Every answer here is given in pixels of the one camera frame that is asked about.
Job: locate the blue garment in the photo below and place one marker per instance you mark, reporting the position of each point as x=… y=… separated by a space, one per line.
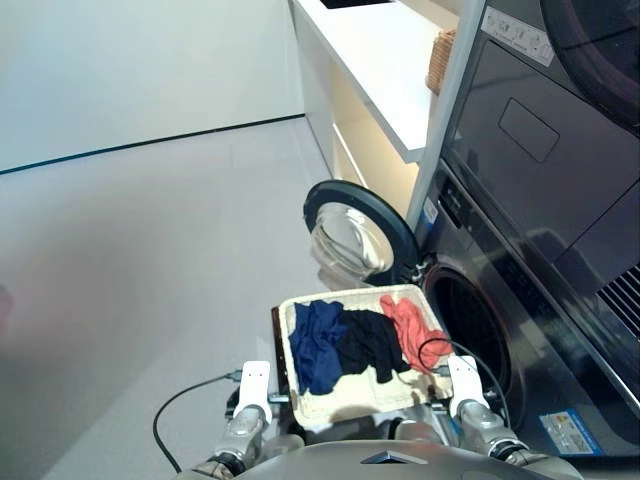
x=315 y=345

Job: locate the black garment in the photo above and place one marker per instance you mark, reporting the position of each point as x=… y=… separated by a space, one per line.
x=367 y=340

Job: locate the orange garment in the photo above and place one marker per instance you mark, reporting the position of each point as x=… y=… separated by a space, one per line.
x=412 y=325

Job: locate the pale woven laundry basket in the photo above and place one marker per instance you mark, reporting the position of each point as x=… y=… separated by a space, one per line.
x=350 y=395

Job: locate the round glass washing machine door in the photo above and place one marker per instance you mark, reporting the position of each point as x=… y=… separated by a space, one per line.
x=345 y=235

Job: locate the grey washing machine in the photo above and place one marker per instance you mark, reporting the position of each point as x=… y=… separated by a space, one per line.
x=540 y=360

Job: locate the blue washing machine label sticker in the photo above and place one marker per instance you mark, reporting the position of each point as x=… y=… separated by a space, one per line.
x=567 y=434

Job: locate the brown wicker basket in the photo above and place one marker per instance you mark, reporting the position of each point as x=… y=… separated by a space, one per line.
x=442 y=60

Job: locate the silver robot torso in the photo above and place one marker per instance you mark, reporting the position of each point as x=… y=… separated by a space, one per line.
x=380 y=462

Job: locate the white shelf cabinet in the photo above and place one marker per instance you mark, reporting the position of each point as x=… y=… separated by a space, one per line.
x=370 y=65

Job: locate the dark grey stacked dryer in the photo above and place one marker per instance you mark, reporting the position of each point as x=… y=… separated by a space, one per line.
x=550 y=150

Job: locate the white dryer instruction sticker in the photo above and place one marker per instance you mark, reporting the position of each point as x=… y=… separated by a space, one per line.
x=520 y=35

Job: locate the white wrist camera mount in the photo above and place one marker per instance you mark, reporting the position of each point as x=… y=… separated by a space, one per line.
x=255 y=387
x=465 y=380

